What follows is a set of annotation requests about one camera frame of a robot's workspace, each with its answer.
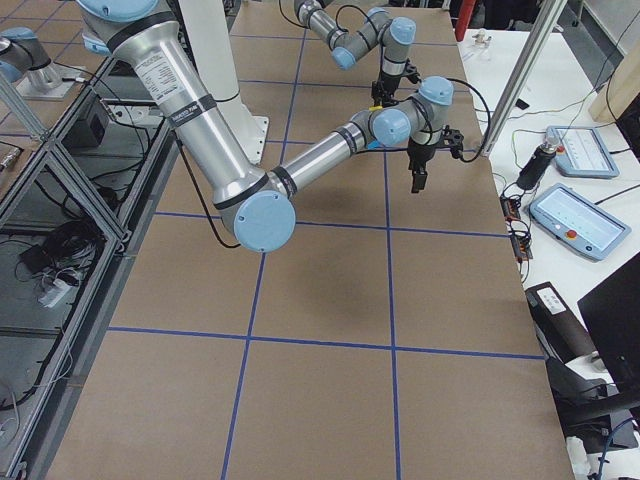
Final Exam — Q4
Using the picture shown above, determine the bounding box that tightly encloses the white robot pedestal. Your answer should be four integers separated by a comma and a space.
178, 0, 269, 165

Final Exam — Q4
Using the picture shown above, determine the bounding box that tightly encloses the aluminium frame post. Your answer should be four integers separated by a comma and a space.
482, 0, 567, 156

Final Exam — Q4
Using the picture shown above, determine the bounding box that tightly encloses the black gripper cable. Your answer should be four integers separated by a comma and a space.
447, 78, 494, 165

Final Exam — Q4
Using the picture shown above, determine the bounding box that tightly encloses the far teach pendant tablet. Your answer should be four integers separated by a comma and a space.
546, 125, 620, 179

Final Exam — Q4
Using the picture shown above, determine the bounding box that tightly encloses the near teach pendant tablet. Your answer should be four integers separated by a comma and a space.
528, 183, 632, 261

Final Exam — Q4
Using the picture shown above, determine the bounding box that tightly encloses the black computer monitor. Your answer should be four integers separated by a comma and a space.
578, 262, 639, 389

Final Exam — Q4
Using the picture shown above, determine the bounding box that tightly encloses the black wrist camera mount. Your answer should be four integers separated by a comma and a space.
441, 125, 464, 160

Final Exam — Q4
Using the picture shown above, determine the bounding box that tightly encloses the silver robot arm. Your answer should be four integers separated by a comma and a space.
80, 1, 454, 252
294, 1, 419, 107

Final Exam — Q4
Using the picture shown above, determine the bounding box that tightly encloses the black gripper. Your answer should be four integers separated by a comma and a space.
407, 132, 441, 194
372, 74, 401, 105

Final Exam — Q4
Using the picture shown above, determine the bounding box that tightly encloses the black water bottle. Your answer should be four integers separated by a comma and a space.
516, 138, 558, 191

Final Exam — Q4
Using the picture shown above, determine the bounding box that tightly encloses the teach pendant tablet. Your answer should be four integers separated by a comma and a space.
528, 183, 632, 261
546, 125, 620, 179

